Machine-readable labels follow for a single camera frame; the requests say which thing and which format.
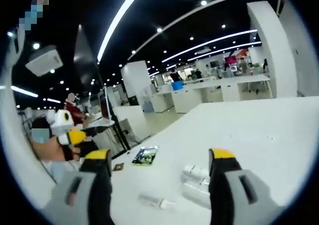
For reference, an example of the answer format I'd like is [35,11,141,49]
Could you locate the white square pillar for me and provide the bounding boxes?
[120,60,153,106]

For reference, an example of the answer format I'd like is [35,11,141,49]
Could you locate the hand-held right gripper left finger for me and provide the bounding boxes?
[41,149,115,225]

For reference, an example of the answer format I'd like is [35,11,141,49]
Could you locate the black framed glass partition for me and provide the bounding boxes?
[104,85,132,158]

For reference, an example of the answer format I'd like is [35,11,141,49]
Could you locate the row of white desks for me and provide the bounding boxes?
[149,74,272,114]

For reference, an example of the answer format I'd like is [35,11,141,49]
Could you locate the ceiling air conditioner unit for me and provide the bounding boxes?
[24,44,64,77]

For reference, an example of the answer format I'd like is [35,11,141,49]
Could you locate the large white pillar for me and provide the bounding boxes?
[246,0,299,99]

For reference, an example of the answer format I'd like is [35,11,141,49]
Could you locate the long ceiling light strip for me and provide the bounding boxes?
[96,0,148,63]

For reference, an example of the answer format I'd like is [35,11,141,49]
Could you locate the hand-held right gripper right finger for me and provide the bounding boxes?
[208,147,275,225]

